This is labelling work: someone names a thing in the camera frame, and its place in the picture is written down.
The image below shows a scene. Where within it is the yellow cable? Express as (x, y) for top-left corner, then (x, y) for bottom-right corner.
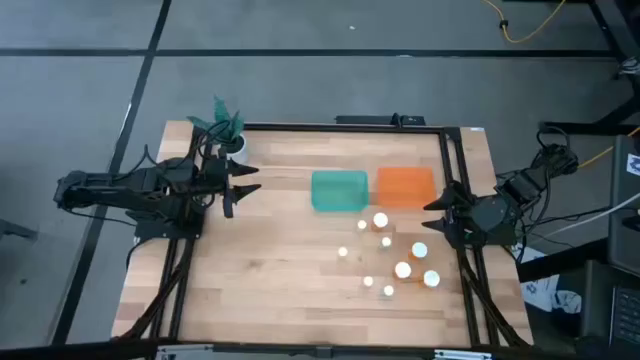
(481, 0), (567, 45)
(578, 127), (640, 170)

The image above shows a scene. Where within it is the orange plastic bin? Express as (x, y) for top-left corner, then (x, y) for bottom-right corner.
(376, 166), (437, 210)

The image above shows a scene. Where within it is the green artificial plant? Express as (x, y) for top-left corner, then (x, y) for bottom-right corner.
(187, 94), (246, 145)

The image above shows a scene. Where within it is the white printed bag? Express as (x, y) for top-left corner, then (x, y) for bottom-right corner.
(514, 244), (584, 315)

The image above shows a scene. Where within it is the silver metal bracket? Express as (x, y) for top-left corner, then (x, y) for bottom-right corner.
(433, 348), (494, 360)
(156, 343), (217, 360)

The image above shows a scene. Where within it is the black frame beam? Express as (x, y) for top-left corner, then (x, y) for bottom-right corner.
(0, 338), (576, 360)

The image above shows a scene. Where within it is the white cable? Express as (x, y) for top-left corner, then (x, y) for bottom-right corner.
(542, 192), (640, 240)

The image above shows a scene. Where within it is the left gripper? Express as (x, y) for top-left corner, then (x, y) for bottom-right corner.
(199, 153), (263, 219)

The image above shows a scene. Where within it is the teal plastic bin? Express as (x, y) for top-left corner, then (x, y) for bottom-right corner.
(310, 169), (370, 213)

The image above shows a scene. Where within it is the orange pill bottle white cap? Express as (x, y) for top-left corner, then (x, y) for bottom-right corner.
(369, 211), (396, 234)
(407, 241), (430, 262)
(392, 260), (415, 282)
(419, 268), (443, 290)

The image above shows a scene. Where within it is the white plant pot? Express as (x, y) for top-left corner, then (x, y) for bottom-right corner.
(227, 133), (249, 164)

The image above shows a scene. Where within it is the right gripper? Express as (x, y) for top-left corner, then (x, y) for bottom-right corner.
(421, 180), (489, 249)

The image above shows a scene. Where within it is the black computer case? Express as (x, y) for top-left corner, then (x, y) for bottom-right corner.
(607, 134), (640, 279)

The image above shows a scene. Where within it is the black metal stand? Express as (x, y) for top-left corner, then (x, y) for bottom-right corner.
(542, 0), (640, 137)

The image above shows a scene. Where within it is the black aluminium table frame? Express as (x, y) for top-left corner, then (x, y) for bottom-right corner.
(149, 122), (532, 349)

